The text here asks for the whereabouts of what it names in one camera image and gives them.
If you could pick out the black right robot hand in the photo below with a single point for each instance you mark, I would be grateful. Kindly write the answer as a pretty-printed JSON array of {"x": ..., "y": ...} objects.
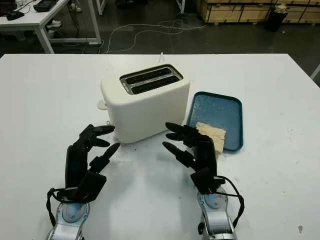
[{"x": 206, "y": 155}]

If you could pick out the wooden crate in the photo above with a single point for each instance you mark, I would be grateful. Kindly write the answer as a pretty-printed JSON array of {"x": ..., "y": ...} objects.
[{"x": 237, "y": 11}]

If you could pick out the white shoe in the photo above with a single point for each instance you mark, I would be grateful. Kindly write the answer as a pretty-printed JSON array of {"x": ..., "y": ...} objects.
[{"x": 54, "y": 24}]

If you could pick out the white toaster lever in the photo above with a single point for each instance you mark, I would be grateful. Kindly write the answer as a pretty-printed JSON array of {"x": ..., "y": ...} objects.
[{"x": 102, "y": 105}]

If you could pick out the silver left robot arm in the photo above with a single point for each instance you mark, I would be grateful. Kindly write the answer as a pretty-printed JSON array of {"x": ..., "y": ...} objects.
[{"x": 67, "y": 225}]

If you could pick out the slice of white bread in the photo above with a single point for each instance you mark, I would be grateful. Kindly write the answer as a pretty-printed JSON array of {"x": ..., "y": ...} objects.
[{"x": 216, "y": 136}]

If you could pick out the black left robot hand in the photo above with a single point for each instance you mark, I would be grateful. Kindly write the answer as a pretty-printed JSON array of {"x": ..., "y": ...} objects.
[{"x": 76, "y": 165}]

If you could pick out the white two-slot toaster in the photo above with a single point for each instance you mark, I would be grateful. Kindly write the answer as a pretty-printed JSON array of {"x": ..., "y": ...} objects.
[{"x": 147, "y": 112}]

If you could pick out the black handheld device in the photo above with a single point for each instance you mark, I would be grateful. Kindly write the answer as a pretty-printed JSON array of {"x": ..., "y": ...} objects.
[{"x": 43, "y": 5}]

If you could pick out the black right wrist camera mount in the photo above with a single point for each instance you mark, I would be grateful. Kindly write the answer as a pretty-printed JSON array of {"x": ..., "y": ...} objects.
[{"x": 203, "y": 181}]

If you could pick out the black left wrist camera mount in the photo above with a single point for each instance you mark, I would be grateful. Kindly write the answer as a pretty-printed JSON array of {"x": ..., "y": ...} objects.
[{"x": 91, "y": 186}]

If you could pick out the black computer mouse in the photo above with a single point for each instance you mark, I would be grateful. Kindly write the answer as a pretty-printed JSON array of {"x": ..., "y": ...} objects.
[{"x": 15, "y": 15}]

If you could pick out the blue plastic tray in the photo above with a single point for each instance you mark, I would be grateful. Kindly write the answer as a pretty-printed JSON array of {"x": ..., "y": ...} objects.
[{"x": 220, "y": 110}]

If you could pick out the black trash bin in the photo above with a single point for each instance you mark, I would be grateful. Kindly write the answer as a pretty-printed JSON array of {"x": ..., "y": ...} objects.
[{"x": 275, "y": 20}]

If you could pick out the white office desk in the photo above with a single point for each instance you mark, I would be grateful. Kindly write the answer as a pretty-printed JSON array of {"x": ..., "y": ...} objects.
[{"x": 22, "y": 25}]

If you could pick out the white table leg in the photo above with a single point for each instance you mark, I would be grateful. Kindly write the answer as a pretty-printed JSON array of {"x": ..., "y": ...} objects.
[{"x": 315, "y": 75}]

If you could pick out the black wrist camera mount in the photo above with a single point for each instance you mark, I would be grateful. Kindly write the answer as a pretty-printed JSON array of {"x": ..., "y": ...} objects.
[
  {"x": 91, "y": 186},
  {"x": 203, "y": 181}
]

